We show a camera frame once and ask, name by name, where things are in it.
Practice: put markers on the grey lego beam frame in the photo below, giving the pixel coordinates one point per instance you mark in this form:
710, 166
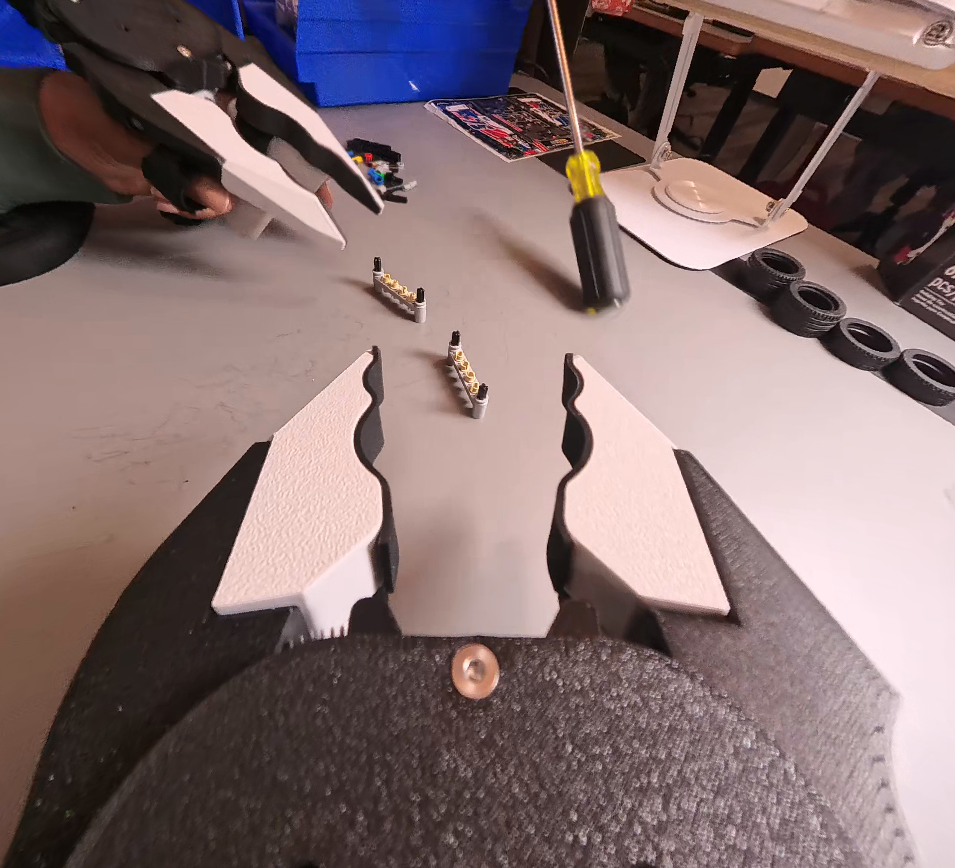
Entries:
466, 375
399, 293

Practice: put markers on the black chair armrest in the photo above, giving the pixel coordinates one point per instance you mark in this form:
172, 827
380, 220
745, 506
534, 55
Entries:
37, 245

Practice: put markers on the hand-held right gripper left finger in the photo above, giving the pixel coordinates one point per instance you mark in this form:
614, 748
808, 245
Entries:
306, 510

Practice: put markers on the person's left hand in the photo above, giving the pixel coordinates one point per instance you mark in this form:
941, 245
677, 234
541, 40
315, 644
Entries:
82, 137

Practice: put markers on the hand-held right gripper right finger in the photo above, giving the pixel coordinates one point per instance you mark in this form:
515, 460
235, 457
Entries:
641, 510

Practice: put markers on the printed sticker sheet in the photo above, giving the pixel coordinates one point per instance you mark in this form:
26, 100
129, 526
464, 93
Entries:
522, 125

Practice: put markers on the grey table with wooden edge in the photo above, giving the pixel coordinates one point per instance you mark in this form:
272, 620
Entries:
716, 41

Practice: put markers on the loose black lego pieces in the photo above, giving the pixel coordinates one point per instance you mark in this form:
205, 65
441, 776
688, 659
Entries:
380, 166

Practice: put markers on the lego car set box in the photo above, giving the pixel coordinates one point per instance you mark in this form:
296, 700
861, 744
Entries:
925, 278

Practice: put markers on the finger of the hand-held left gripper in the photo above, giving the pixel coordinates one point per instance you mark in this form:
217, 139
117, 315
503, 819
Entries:
246, 166
298, 125

